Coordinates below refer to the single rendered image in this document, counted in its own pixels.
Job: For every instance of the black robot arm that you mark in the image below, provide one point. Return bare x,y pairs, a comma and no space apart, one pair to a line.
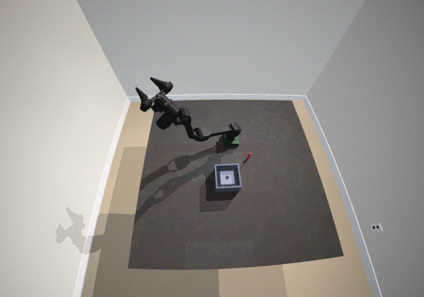
172,113

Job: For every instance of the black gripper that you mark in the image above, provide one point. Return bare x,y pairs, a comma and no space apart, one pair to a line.
161,101

